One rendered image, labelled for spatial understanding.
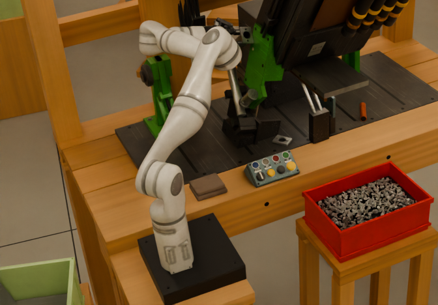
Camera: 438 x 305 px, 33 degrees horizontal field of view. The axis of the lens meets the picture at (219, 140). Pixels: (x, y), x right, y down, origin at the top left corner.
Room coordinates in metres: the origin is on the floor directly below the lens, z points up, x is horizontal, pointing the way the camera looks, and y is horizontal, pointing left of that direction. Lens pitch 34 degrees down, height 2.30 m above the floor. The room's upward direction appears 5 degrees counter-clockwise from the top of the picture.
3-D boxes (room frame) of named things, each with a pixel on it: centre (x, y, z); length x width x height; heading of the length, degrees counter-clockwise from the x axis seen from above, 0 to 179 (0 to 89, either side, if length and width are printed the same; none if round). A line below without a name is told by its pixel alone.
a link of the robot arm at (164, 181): (1.48, 0.15, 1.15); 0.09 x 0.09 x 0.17; 60
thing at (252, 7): (2.36, -0.28, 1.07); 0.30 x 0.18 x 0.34; 111
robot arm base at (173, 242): (1.49, 0.15, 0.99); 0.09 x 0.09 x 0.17; 16
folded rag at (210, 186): (1.79, 0.05, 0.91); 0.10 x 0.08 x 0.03; 109
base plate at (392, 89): (2.19, -0.23, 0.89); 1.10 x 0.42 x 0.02; 111
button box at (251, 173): (1.84, -0.15, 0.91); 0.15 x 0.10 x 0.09; 111
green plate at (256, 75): (2.10, -0.18, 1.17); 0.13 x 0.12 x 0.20; 111
